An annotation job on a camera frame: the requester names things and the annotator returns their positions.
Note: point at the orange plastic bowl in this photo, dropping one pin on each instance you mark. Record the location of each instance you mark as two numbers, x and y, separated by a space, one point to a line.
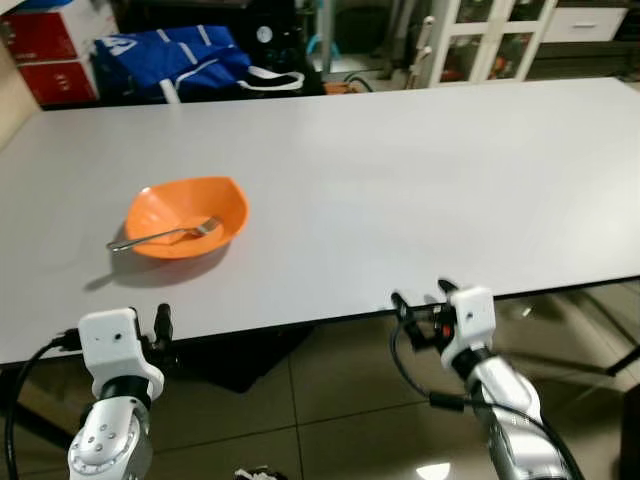
170 205

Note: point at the white glass door cabinet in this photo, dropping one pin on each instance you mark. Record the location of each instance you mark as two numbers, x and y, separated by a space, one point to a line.
480 40

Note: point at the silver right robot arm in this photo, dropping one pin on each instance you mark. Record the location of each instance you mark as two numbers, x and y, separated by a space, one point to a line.
515 425

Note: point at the black box on floor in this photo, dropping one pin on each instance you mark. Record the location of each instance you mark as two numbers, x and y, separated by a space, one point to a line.
631 435

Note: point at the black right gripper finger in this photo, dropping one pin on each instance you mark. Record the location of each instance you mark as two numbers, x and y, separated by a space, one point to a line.
447 289
401 306

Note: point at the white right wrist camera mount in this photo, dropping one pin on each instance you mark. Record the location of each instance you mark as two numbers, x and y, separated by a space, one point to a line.
470 318

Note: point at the blue bag with white stripes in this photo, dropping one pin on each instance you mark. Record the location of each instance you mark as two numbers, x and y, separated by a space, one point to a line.
170 58

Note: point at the red and white box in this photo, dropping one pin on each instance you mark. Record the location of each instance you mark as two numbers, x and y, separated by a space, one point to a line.
45 60

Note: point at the black device with round dial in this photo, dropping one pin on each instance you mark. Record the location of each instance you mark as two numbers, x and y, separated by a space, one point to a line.
270 45

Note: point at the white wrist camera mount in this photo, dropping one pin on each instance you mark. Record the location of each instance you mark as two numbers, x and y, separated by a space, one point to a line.
108 345
470 318

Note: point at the silver metal fork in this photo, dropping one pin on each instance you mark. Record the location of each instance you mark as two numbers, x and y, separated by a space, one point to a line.
150 238

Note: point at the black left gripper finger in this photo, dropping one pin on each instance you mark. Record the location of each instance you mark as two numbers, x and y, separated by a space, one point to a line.
163 322

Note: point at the white drawer unit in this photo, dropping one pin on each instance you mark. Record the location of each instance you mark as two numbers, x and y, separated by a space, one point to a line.
585 25

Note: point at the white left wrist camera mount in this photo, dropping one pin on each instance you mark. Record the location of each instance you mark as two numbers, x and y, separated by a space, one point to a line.
108 345

